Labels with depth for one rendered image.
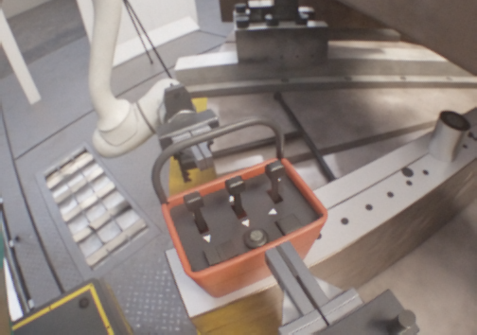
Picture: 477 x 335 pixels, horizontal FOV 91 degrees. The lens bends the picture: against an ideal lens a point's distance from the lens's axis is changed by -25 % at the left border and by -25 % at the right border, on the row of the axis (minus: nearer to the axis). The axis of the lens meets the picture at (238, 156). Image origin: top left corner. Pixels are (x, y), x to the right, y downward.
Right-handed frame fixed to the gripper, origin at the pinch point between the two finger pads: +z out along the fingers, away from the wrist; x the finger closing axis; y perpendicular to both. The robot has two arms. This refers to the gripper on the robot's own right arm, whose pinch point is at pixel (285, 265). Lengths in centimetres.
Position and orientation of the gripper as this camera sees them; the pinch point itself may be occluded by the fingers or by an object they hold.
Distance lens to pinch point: 31.3
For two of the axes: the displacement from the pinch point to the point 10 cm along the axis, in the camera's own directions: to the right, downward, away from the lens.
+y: -0.9, -7.3, -6.8
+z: -4.0, -6.0, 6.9
